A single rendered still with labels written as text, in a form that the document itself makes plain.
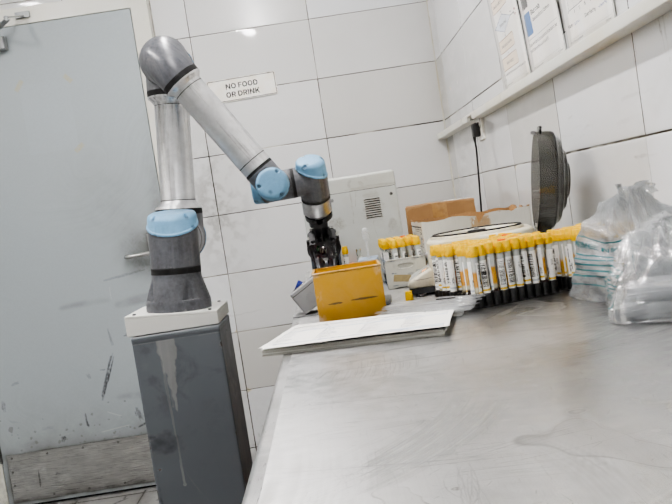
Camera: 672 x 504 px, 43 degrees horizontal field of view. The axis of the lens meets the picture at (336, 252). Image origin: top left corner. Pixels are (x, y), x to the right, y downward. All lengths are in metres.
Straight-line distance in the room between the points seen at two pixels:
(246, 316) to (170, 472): 1.85
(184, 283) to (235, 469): 0.44
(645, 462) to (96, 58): 3.41
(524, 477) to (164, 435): 1.41
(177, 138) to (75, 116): 1.76
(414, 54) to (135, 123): 1.24
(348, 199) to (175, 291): 0.68
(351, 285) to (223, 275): 2.20
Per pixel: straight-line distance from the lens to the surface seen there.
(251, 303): 3.79
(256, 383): 3.84
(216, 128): 2.00
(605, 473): 0.66
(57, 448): 4.01
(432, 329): 1.32
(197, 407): 1.97
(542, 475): 0.67
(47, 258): 3.89
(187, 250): 1.98
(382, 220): 2.44
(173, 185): 2.13
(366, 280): 1.62
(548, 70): 2.00
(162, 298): 1.98
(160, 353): 1.96
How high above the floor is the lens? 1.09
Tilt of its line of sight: 3 degrees down
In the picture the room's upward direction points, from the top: 9 degrees counter-clockwise
